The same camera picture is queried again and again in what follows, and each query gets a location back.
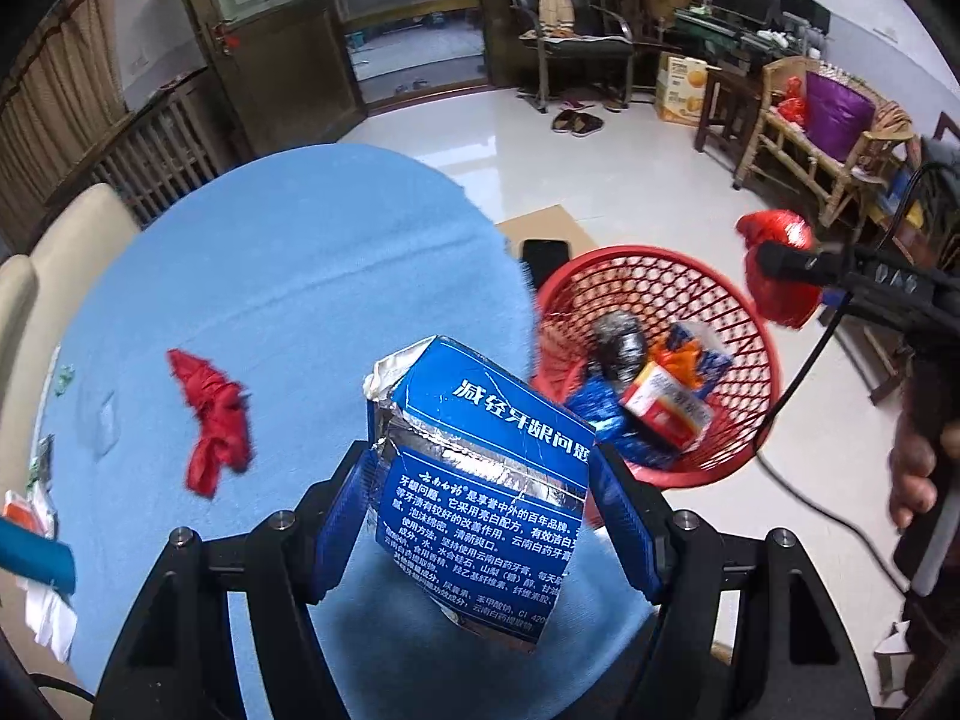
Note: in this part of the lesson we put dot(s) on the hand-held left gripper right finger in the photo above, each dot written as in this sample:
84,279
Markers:
626,525

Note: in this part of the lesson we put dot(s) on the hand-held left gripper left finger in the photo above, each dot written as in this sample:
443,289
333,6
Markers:
341,532

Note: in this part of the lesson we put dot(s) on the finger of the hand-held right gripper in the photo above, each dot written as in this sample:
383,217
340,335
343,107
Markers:
795,264

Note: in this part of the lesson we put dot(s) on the red plastic bag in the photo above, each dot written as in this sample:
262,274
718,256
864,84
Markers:
780,300

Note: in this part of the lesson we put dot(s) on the white orange carton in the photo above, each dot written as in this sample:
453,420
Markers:
660,401

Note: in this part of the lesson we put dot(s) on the red plastic basket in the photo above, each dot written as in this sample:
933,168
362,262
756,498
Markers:
660,270

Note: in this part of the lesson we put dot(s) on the orange foil wrapper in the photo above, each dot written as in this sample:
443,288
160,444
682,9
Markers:
679,356

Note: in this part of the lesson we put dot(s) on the blue toothpaste box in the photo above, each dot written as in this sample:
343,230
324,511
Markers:
480,465

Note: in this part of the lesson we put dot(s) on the person's right hand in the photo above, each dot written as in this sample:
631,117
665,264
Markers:
919,476

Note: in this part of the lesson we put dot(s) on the bamboo armchair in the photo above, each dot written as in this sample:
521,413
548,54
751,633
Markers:
795,150

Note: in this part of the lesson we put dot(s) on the blue crumpled wrapper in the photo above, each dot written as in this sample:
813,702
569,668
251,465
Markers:
600,405

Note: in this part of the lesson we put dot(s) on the red cloth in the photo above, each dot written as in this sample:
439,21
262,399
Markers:
217,427

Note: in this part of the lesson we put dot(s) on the red bag on armchair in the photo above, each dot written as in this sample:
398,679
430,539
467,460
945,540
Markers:
793,101

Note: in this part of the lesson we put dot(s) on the dark wooden side table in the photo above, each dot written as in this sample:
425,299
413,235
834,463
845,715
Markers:
724,101

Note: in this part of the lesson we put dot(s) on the dark crumpled foil bag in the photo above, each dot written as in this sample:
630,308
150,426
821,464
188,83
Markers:
619,345

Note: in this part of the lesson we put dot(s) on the yellow printed carton box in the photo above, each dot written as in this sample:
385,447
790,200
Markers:
682,90

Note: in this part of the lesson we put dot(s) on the cluttered desk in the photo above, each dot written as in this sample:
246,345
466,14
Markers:
750,41

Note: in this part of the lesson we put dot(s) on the brown slipper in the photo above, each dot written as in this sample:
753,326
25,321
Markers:
565,122
589,125

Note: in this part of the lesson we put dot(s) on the black phone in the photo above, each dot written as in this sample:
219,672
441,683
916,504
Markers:
544,259

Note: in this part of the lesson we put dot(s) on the brown cardboard sheet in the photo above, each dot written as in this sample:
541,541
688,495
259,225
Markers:
544,221

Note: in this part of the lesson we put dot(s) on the blue tablecloth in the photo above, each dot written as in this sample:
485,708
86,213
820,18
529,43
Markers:
300,277

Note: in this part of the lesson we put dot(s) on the white paper box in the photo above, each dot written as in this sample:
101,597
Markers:
892,667

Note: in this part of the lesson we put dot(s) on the white tissue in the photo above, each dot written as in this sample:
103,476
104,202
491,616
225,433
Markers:
52,622

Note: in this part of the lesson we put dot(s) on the black metal chair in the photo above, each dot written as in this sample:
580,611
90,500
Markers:
577,49

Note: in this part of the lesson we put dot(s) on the green printed packet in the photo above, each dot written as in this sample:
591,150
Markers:
42,461

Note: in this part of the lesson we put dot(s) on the small green wrapper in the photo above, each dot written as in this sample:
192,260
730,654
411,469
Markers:
64,380

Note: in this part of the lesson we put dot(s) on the orange white packet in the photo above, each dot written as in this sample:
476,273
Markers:
19,514

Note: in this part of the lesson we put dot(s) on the cream leather chair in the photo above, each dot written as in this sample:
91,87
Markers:
15,330
82,240

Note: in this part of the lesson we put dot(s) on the wooden slatted railing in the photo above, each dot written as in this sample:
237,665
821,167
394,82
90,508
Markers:
150,157

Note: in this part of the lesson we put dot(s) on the wooden door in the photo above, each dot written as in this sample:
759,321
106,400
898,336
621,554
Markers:
277,67

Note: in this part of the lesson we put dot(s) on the beige curtain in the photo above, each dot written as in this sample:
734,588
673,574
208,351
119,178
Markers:
60,90

